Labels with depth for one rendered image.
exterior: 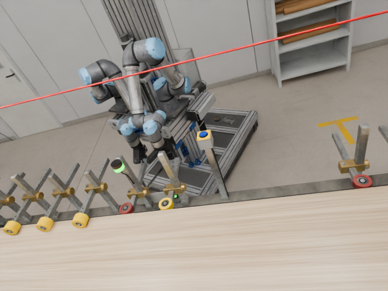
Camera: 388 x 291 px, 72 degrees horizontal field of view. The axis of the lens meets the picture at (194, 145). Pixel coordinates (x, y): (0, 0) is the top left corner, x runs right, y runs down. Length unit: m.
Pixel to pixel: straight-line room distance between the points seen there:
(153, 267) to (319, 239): 0.75
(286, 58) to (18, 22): 3.66
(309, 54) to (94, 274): 3.78
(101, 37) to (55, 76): 1.01
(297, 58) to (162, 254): 3.49
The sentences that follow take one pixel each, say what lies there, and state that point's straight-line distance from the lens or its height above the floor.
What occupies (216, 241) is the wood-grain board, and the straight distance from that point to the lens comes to 1.33.
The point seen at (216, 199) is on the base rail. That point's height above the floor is 0.70.
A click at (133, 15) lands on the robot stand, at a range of 1.99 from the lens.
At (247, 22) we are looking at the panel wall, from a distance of 3.93.
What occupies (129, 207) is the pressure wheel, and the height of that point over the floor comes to 0.91.
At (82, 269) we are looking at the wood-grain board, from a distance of 1.58.
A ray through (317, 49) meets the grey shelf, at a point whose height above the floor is 0.18.
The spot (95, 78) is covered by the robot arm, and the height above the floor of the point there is 1.46.
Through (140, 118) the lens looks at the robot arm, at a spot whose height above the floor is 1.27.
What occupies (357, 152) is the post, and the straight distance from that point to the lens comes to 1.56.
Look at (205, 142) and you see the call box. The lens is 1.33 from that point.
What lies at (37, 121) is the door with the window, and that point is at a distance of 5.32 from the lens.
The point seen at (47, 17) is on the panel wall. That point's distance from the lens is 4.30.
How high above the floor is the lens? 2.04
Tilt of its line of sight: 39 degrees down
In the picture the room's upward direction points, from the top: 21 degrees counter-clockwise
